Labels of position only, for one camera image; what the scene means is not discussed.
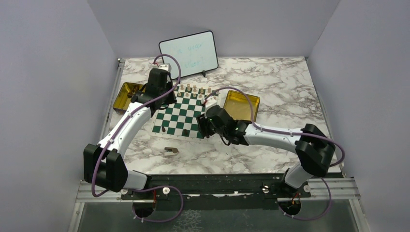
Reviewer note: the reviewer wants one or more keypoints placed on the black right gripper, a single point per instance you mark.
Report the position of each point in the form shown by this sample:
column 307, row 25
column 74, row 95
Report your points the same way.
column 202, row 122

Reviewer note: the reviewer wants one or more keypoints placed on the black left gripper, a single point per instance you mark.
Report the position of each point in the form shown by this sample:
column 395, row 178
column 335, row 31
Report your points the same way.
column 171, row 100

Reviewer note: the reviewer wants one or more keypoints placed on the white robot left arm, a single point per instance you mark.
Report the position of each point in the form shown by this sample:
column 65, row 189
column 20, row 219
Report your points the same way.
column 103, row 163

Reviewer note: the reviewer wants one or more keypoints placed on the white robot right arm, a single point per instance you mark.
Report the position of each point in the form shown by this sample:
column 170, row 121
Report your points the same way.
column 313, row 149

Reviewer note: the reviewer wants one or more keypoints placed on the light chess pieces row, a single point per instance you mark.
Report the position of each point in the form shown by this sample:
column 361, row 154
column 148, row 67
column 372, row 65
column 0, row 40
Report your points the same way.
column 191, row 91

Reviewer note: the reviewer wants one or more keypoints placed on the green white chess board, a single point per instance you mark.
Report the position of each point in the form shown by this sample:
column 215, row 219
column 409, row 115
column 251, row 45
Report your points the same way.
column 177, row 117

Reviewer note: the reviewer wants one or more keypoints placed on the right gold tin box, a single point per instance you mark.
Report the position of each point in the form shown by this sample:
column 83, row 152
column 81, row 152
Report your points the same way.
column 237, row 105

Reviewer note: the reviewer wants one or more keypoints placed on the gold tin box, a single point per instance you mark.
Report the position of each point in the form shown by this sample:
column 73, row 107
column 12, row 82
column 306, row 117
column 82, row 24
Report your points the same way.
column 122, row 102
column 237, row 105

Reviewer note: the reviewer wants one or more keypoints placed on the left gold tin box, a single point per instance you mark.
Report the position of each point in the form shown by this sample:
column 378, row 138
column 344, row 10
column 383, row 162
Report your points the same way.
column 122, row 102

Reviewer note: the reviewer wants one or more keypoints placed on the small whiteboard on stand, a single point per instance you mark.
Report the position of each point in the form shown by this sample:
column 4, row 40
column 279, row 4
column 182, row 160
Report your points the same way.
column 195, row 53

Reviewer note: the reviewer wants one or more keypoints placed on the beige plastic clip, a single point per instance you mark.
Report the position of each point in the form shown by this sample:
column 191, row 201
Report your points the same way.
column 171, row 151

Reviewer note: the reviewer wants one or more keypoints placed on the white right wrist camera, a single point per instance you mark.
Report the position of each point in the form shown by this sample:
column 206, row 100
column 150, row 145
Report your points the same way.
column 208, row 102

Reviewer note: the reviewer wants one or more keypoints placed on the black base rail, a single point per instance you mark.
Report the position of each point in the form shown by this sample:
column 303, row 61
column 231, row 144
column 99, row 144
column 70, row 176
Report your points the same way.
column 215, row 192

